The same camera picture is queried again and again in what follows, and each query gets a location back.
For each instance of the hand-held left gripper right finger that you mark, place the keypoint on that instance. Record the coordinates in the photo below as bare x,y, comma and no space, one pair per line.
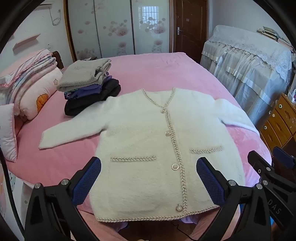
210,180

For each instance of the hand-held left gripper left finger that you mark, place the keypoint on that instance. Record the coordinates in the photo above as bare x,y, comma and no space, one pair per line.
86,180

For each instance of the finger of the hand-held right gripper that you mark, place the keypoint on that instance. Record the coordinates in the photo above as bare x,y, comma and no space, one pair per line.
283,156
256,160

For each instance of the white fuzzy cardigan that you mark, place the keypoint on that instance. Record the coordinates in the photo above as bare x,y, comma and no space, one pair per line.
143,139

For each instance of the wooden drawer cabinet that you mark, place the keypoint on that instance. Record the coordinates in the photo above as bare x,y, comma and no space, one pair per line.
279,122

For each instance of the group of small bottles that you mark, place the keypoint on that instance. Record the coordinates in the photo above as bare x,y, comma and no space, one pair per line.
293,95

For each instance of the folded black garment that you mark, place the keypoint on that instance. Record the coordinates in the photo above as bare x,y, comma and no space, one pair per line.
97,99

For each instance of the folded purple garment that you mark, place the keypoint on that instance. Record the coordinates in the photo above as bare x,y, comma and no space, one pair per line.
92,89

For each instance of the small pink cushion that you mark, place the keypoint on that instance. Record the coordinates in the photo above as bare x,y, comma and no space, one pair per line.
8,132

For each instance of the lace cloth covered furniture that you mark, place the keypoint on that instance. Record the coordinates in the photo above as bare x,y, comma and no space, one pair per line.
242,64

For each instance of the folded beige knit sweater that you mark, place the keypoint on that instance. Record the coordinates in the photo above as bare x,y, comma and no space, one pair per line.
81,74

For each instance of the folded pastel quilt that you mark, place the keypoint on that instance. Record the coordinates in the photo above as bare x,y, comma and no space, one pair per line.
30,76

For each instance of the pink bed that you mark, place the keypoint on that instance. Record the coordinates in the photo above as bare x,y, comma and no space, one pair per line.
161,71

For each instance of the stack of books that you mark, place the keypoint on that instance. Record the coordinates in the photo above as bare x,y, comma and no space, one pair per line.
270,33

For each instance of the dark wooden headboard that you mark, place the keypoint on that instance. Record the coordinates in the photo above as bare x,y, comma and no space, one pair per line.
59,60

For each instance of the pink frilled pillow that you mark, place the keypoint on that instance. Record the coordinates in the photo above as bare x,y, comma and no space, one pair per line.
16,67

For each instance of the brown wooden door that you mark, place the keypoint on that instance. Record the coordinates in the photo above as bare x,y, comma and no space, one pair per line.
192,27

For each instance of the floral sliding door wardrobe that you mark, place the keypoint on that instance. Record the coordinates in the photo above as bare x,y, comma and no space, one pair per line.
115,27

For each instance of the white air conditioner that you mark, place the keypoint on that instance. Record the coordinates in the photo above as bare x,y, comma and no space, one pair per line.
47,5

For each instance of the pink wall shelf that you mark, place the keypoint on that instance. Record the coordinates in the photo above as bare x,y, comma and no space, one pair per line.
25,41

